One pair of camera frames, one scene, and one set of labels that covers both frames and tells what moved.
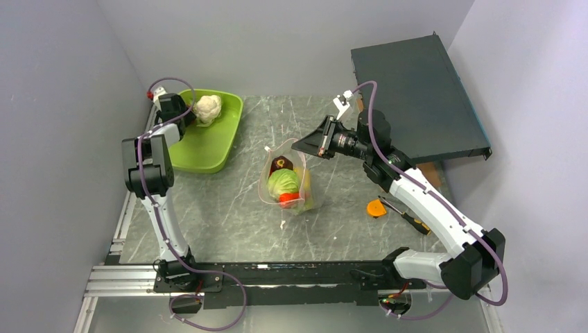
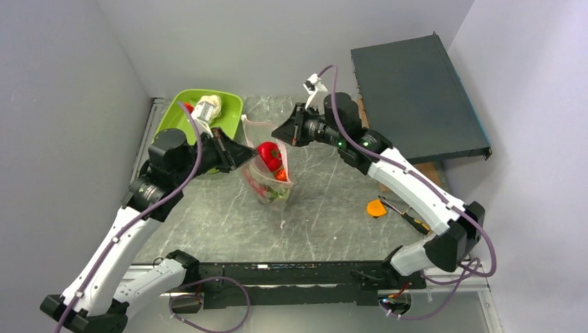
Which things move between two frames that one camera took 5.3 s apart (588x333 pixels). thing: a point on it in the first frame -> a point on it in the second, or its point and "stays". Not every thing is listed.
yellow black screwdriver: x=414 y=222 stays
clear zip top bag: x=285 y=180 -> x=266 y=173
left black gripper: x=189 y=118 -> x=230 y=153
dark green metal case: x=421 y=98 stays
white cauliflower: x=207 y=109 stays
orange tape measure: x=375 y=208 stays
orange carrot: x=288 y=200 -> x=281 y=174
